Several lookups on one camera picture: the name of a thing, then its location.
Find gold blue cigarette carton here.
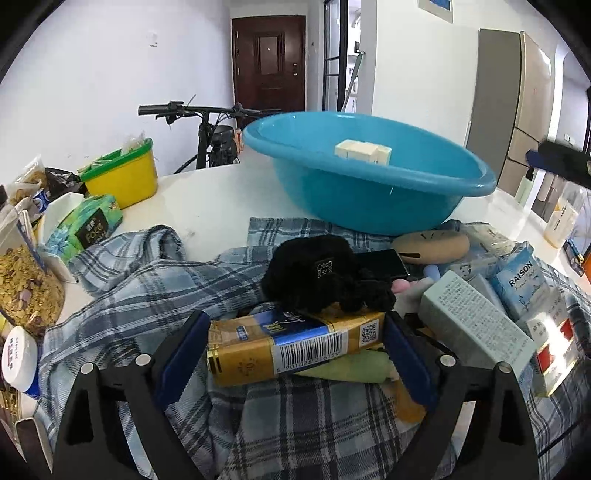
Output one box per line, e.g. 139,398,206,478
207,307,385,386

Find white cube box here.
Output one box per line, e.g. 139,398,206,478
375,145,392,166

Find white bottle yellow label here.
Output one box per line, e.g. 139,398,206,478
543,196,579,249

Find pale green box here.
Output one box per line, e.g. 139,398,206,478
419,271,536,376

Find white bottle black pump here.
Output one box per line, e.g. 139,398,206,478
515,167,535,206

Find grey beige refrigerator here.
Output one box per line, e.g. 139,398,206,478
466,29,554,195

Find blue plaid shirt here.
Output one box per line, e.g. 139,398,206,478
35,219,590,479

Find white silver box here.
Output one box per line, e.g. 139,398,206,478
460,222,515,257

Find blue Raison box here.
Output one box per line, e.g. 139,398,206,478
490,242,552,322

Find red white cigarette pack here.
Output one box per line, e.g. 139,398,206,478
517,288,579,397

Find tan oval speaker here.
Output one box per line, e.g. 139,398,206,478
392,230,470,265

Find white jar blue label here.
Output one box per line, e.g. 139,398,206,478
1,326,40,400

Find blue plastic basin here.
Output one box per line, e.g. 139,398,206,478
243,111,497,236

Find clear cereal container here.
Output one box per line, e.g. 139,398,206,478
0,205,64,339

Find black plush toy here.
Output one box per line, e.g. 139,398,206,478
262,235,409,314

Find green Face tissue pack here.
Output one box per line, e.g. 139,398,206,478
44,194,123,263

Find blue electrical panel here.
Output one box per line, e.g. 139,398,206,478
418,0,454,23

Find yellow tub green lid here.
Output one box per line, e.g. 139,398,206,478
78,138,157,209

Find snack bag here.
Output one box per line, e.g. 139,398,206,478
45,167,88,202

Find black bicycle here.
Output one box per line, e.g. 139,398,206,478
137,101,281,174

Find dark brown door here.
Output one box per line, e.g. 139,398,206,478
231,15,305,113

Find mop handle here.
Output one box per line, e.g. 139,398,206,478
341,50,366,113

